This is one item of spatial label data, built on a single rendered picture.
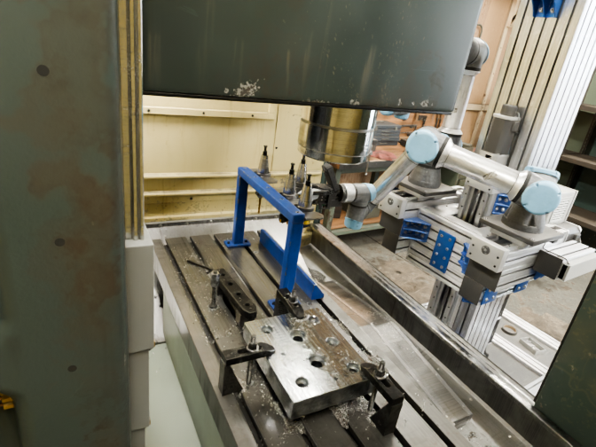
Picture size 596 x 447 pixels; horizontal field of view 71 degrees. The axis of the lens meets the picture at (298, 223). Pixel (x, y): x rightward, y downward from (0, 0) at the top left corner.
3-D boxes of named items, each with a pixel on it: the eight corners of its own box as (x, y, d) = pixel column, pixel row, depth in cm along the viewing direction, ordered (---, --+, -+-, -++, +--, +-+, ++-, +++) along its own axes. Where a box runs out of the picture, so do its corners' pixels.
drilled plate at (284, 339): (315, 321, 125) (317, 307, 123) (374, 391, 102) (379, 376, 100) (242, 337, 114) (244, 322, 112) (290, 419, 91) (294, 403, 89)
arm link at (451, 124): (423, 157, 202) (455, 34, 181) (437, 154, 213) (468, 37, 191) (446, 164, 195) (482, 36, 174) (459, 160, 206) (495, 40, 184)
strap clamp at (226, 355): (267, 373, 109) (273, 325, 103) (272, 382, 106) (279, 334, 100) (217, 386, 102) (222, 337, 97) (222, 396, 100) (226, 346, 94)
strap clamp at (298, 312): (282, 317, 132) (287, 275, 126) (301, 343, 121) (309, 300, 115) (272, 318, 130) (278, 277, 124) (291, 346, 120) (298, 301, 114)
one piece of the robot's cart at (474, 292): (507, 278, 190) (514, 260, 186) (529, 289, 182) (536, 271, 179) (458, 294, 170) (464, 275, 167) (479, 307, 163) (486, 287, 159)
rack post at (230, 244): (246, 240, 177) (253, 172, 165) (251, 246, 173) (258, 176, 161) (223, 242, 172) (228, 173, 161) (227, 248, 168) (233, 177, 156)
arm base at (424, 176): (422, 176, 208) (427, 157, 204) (446, 187, 197) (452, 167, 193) (401, 178, 200) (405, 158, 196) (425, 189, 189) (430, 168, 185)
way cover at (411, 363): (327, 288, 204) (333, 259, 198) (475, 439, 133) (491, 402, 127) (271, 298, 190) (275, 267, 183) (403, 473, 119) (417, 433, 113)
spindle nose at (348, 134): (286, 144, 97) (293, 90, 92) (347, 146, 103) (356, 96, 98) (313, 164, 83) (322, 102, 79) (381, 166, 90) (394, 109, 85)
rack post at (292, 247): (294, 297, 142) (306, 216, 131) (301, 306, 138) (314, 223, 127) (266, 302, 138) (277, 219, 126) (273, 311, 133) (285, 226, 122)
